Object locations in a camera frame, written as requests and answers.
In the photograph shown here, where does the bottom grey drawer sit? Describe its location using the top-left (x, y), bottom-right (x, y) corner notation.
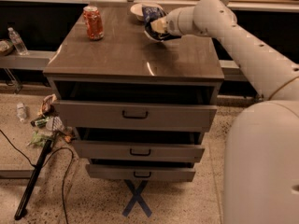
top-left (86, 164), bottom-right (195, 182)

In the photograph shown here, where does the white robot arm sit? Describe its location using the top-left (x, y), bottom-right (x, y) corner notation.
top-left (150, 0), bottom-right (299, 224)

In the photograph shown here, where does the small bottle on floor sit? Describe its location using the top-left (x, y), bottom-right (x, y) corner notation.
top-left (16, 103), bottom-right (27, 122)

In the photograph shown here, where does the grey drawer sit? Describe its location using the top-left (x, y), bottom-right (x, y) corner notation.
top-left (86, 164), bottom-right (195, 182)
top-left (54, 100), bottom-right (217, 132)
top-left (73, 141), bottom-right (205, 162)

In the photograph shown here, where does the clear cup on floor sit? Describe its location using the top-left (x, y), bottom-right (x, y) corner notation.
top-left (46, 117), bottom-right (64, 132)

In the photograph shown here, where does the green wrapper on floor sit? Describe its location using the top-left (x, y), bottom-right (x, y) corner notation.
top-left (28, 132), bottom-right (52, 147)

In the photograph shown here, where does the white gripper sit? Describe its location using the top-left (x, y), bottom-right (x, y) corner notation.
top-left (150, 7), bottom-right (200, 36)

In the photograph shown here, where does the black cable on floor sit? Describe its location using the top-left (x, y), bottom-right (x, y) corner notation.
top-left (0, 129), bottom-right (76, 224)

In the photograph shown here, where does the blue tape cross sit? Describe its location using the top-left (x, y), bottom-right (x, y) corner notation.
top-left (122, 180), bottom-right (152, 217)

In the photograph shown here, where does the crumpled snack wrapper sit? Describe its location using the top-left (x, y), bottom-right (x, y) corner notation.
top-left (40, 94), bottom-right (57, 115)

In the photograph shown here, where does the blue chip bag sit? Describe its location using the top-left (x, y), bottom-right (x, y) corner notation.
top-left (142, 5), bottom-right (178, 42)

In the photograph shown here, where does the middle grey drawer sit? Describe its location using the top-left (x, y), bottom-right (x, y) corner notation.
top-left (73, 141), bottom-right (205, 162)

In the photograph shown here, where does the orange soda can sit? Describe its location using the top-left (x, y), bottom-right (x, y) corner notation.
top-left (83, 6), bottom-right (104, 40)

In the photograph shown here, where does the black bar on floor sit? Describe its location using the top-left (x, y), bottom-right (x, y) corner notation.
top-left (14, 140), bottom-right (52, 220)

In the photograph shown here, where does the clear plastic water bottle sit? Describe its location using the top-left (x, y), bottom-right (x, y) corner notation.
top-left (7, 27), bottom-right (29, 55)

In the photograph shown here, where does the white paper bowl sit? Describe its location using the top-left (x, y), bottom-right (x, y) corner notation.
top-left (130, 3), bottom-right (161, 21)

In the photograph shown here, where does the bowl on left shelf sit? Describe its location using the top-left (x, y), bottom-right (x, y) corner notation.
top-left (0, 40), bottom-right (14, 56)

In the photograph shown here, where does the green can on floor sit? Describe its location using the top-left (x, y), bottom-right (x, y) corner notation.
top-left (30, 117), bottom-right (50, 128)

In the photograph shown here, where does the grey drawer cabinet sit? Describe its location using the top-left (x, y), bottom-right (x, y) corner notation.
top-left (44, 7), bottom-right (223, 168)

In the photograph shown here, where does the top grey drawer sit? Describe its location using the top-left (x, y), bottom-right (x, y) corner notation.
top-left (54, 100), bottom-right (217, 132)

